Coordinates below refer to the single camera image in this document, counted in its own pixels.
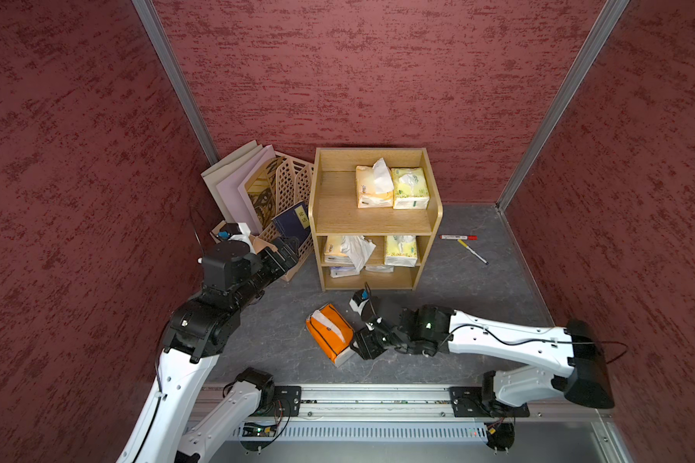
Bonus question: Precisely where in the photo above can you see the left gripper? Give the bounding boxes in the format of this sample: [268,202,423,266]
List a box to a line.
[232,236,299,311]

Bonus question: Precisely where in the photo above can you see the orange tissue pack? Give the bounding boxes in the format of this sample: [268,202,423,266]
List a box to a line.
[305,304,355,368]

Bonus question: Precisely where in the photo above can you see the cream tissue pack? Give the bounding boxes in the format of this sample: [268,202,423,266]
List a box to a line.
[355,158,394,208]

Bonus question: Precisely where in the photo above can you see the green yellow tissue pack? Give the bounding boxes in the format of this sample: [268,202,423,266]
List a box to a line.
[391,167,430,210]

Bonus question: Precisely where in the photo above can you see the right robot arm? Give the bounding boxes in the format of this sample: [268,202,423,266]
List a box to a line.
[351,305,615,416]

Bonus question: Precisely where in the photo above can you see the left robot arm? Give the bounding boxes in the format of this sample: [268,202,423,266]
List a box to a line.
[118,233,298,462]

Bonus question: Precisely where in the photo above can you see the flat white tissue pack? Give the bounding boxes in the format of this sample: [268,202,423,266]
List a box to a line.
[329,266,360,279]

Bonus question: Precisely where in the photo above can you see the wooden two-tier shelf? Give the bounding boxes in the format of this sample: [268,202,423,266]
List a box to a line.
[309,148,443,291]

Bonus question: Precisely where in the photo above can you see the lower right yellow tissue pack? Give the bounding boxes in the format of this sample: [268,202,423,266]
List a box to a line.
[384,235,419,267]

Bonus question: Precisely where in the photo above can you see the dark blue book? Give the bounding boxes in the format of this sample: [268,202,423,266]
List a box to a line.
[272,202,311,246]

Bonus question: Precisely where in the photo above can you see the butterfly print folder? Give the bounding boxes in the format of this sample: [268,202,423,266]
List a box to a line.
[244,156,283,231]

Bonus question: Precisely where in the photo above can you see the beige plastic file organizer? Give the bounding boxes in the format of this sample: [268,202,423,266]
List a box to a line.
[209,151,316,283]

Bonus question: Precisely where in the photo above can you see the lilac folder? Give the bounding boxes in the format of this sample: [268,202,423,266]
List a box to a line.
[215,145,275,233]

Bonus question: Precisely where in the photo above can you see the red white marker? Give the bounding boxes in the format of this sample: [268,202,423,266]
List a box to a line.
[440,235,478,241]

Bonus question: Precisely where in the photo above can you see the yellow white pen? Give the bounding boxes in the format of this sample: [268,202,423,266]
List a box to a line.
[457,239,489,265]

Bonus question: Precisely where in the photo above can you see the left corner metal profile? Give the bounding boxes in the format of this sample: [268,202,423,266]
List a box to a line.
[132,0,219,165]

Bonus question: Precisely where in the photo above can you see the corner metal profile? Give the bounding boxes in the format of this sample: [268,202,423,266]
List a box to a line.
[496,0,629,214]
[132,0,219,165]

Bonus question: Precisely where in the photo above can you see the right corner metal profile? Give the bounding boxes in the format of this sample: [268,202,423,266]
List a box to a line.
[496,0,629,214]

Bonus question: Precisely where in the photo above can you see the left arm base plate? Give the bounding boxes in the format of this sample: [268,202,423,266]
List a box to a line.
[252,385,302,418]

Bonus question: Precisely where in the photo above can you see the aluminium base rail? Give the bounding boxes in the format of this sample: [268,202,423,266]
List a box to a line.
[120,381,632,463]

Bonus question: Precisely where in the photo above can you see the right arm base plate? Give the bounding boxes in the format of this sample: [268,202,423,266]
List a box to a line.
[448,387,530,420]

